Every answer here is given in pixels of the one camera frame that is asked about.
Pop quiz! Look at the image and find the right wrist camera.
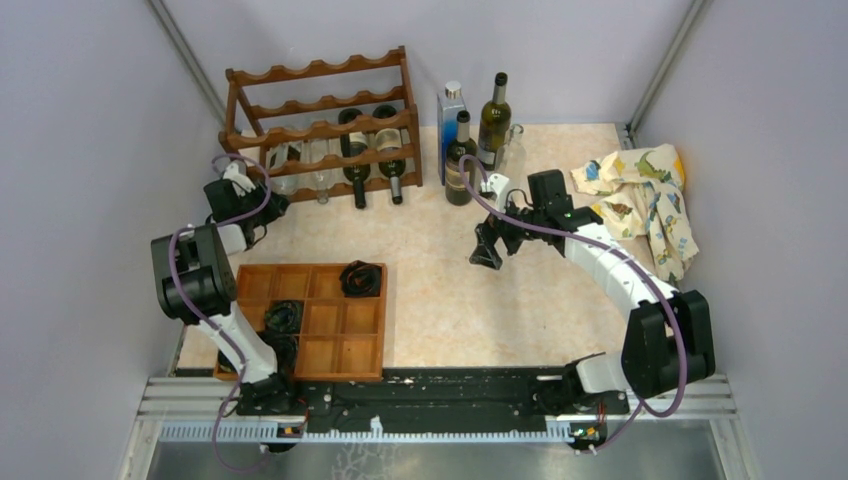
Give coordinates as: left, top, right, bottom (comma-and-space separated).
478, 173, 512, 212

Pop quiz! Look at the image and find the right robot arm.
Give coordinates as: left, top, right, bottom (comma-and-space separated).
470, 170, 715, 412

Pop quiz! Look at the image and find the green wine bottle dark label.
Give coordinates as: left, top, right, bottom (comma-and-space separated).
373, 104, 406, 205

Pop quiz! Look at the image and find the dinosaur print cloth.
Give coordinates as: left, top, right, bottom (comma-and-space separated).
570, 143, 699, 282

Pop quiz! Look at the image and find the aluminium corner frame post right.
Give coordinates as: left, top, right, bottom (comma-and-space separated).
626, 0, 712, 143

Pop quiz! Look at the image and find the black cable coil in tray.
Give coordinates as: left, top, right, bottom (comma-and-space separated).
338, 260, 384, 297

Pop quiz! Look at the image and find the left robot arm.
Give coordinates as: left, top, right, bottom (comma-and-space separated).
151, 179, 300, 414

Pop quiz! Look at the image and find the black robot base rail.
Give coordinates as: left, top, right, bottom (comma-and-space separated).
235, 365, 630, 434

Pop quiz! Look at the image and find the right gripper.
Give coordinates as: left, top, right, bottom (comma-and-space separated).
470, 189, 546, 269

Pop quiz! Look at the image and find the wooden compartment tray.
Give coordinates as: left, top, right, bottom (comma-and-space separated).
237, 263, 388, 382

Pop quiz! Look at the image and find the tall green wine bottle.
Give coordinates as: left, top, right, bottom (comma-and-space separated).
477, 72, 512, 171

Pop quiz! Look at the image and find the green wine bottle white label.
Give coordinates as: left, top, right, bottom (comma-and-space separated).
338, 108, 371, 210

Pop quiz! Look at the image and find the dark bottle brown label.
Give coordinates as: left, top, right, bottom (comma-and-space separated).
444, 109, 479, 207

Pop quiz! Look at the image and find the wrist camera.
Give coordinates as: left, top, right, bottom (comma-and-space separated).
221, 161, 256, 197
478, 173, 512, 212

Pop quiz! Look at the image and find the blue square glass bottle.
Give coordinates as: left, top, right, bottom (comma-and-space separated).
437, 80, 465, 185

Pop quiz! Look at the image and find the black cable coil tray middle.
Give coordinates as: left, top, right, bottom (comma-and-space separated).
264, 300, 304, 334

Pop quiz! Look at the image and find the aluminium corner frame post left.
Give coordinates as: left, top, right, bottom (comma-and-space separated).
144, 0, 225, 127

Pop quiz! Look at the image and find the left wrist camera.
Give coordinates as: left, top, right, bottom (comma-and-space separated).
221, 161, 256, 197

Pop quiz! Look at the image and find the wooden wine rack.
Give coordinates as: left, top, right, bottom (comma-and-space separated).
218, 46, 424, 202

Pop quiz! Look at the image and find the clear tall glass bottle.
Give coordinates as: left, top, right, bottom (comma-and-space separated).
495, 124, 527, 185

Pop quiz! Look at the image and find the aluminium corner frame post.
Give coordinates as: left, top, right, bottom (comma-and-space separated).
144, 0, 225, 127
626, 0, 712, 143

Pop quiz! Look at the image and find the black cable coil tray corner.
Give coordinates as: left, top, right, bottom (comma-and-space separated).
259, 329, 299, 371

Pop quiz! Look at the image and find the clear liquor bottle black cap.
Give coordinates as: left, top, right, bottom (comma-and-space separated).
268, 129, 303, 197

